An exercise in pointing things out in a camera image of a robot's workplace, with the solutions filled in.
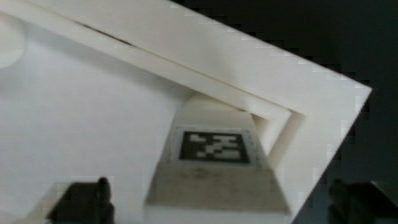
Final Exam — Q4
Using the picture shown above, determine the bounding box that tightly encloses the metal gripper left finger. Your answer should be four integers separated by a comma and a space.
28, 177, 115, 224

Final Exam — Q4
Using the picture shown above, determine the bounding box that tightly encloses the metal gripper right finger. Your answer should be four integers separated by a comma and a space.
327, 179, 398, 224

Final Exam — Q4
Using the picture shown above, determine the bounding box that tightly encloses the white leg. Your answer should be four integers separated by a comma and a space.
144, 95, 289, 224

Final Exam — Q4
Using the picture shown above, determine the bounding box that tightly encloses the white square tabletop part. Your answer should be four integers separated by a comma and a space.
0, 0, 371, 224

